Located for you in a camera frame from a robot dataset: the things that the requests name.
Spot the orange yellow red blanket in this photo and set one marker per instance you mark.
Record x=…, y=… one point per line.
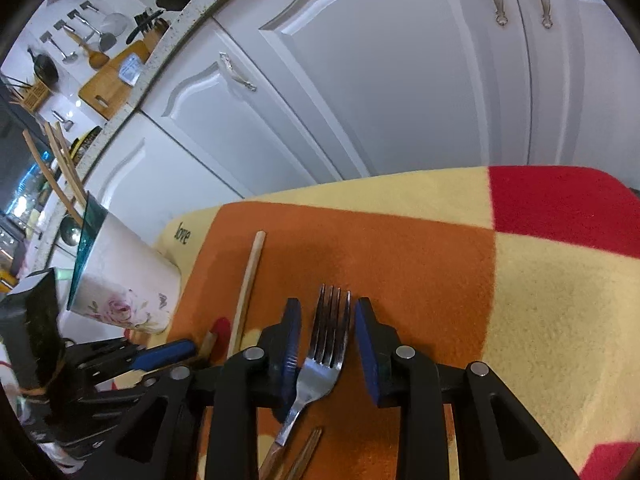
x=533, y=270

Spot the blue white pouch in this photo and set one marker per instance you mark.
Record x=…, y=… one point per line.
x=131, y=69

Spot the wooden spatula hanging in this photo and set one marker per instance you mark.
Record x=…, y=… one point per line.
x=96, y=59

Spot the hanging mesh skimmer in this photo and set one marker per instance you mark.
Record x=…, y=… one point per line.
x=115, y=23

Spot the hanging metal ladle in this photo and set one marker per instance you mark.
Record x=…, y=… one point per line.
x=67, y=56

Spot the wooden chopstick holder wall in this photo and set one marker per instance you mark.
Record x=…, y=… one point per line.
x=30, y=97

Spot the silver fork wooden handle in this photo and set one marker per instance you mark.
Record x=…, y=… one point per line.
x=322, y=366

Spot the hanging peeler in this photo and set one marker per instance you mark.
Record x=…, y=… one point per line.
x=66, y=123

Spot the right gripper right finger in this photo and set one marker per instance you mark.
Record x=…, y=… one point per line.
x=377, y=343

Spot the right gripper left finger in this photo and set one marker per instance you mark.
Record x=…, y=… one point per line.
x=280, y=342

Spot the hanging slotted turner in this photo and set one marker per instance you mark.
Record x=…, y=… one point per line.
x=106, y=40

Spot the floral cup teal rim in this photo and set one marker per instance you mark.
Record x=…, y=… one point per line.
x=120, y=280

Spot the yellow lid black casserole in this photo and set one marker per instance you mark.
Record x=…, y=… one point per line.
x=82, y=143

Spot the small black hanging pan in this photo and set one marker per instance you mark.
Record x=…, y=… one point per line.
x=44, y=67

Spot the wooden knife block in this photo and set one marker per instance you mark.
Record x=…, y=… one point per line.
x=150, y=26

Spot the wooden cutting board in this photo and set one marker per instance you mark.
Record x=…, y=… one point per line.
x=105, y=92

